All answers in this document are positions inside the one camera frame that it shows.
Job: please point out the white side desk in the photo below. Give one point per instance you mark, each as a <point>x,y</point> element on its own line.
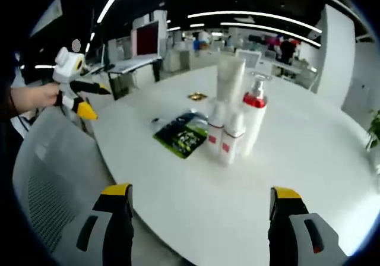
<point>130,64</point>

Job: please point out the person's left hand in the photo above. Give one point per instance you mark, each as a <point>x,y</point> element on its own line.
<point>38,96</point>

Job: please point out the square ceiling vent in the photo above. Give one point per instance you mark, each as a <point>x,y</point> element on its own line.
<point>49,16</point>

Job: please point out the white-framed dark red screen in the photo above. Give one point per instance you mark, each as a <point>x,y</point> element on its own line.
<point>146,40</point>

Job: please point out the gold foil skincare sachet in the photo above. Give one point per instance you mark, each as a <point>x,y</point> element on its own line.
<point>197,96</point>

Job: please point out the white pump bottle red collar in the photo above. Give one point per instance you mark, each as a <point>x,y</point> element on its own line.
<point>255,123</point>

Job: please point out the long ceiling light strip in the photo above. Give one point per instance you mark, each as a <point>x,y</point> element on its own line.
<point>111,3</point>

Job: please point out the small white red-label bottle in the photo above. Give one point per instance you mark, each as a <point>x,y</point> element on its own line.
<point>214,141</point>
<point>233,150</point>

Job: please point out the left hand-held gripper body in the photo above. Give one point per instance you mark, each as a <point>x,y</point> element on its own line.
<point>68,70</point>

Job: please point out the short ceiling light strip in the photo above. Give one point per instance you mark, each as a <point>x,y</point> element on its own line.
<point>174,28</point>
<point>197,25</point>

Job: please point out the green potted plant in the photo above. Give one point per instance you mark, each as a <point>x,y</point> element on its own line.
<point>374,129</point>

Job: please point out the grey mesh office chair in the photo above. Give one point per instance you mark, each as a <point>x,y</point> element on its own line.
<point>59,159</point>

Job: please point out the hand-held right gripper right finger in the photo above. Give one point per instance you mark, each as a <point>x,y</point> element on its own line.
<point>286,218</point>

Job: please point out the small dark object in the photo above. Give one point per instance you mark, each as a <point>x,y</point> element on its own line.
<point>155,120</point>

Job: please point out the white skincare tube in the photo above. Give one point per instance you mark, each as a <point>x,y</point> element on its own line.
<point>230,79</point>

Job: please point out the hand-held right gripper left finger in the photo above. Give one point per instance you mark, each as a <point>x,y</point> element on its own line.
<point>118,218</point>

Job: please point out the green black skincare sachet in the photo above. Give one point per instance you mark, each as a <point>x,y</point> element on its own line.
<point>181,138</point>

